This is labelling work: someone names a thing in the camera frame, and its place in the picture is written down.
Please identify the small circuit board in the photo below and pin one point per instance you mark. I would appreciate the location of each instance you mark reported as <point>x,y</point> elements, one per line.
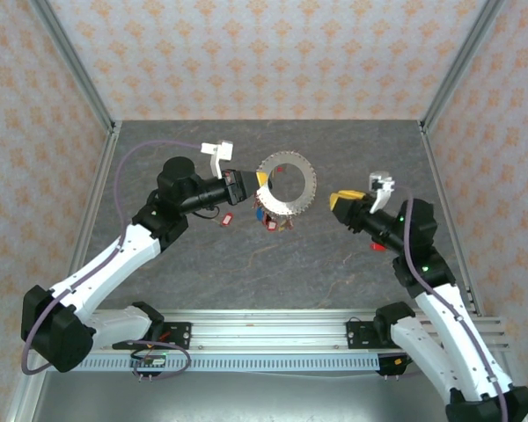
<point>151,361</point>

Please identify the blue key tag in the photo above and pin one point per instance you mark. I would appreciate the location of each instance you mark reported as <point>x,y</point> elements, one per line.
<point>259,214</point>

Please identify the red-tagged silver key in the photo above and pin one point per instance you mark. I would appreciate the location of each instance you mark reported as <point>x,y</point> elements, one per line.
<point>226,218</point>
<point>377,247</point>

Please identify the yellow key tag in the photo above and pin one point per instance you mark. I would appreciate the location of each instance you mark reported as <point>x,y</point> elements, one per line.
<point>283,227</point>

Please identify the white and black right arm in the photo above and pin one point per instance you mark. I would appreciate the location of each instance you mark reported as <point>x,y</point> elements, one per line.
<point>457,334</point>

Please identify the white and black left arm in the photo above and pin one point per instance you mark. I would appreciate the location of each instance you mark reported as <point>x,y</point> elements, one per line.
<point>110,264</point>

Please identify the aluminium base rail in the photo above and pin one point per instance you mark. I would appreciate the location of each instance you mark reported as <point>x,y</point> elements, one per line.
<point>268,327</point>

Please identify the aluminium table side rail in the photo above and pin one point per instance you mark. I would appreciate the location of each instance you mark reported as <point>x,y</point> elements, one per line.
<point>442,176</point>
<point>94,198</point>

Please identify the aluminium frame corner post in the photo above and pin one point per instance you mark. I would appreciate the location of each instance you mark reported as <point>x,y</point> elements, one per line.
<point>75,66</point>
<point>460,66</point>

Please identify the red key tag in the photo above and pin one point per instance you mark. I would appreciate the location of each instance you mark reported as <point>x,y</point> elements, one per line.
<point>271,226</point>

